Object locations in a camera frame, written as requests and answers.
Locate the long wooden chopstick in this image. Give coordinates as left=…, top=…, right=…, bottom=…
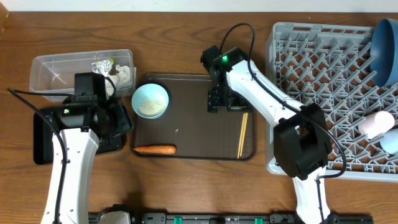
left=238, top=112, right=249, bottom=158

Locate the small light blue cup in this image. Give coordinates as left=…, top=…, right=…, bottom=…
left=380, top=129, right=398, bottom=154

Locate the pink plastic cup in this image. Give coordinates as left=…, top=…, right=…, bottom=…
left=358, top=111, right=395, bottom=139

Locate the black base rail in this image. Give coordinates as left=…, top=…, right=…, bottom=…
left=88, top=203, right=374, bottom=224

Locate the large blue plate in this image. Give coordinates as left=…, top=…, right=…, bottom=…
left=370, top=19, right=397, bottom=87

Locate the black cable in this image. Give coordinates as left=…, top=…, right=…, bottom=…
left=7, top=88, right=75, bottom=224
left=219, top=22, right=348, bottom=224

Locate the right black cable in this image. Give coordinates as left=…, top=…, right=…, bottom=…
left=219, top=22, right=348, bottom=224

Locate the short wooden chopstick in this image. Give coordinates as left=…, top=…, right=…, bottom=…
left=236, top=113, right=247, bottom=159

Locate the white rice pile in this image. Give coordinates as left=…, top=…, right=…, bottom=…
left=138, top=98, right=167, bottom=117

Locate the yellow green snack wrapper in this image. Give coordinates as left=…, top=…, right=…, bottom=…
left=91, top=58, right=116, bottom=76

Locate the grey dishwasher rack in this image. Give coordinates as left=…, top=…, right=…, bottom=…
left=266, top=22, right=397, bottom=182

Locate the white napkin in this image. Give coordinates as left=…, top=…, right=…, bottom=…
left=107, top=65, right=131, bottom=91

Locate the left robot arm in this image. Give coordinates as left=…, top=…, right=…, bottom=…
left=41, top=96, right=133, bottom=223

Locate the dark brown serving tray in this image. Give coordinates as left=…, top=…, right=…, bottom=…
left=131, top=73, right=257, bottom=161

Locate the orange carrot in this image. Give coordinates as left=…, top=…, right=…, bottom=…
left=134, top=145, right=177, bottom=155

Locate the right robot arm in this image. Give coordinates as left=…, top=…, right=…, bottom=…
left=200, top=45, right=332, bottom=223

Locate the left black cable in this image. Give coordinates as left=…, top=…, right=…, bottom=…
left=7, top=88, right=75, bottom=224

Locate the black plastic bin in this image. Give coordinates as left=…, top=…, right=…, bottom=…
left=33, top=105, right=126, bottom=165

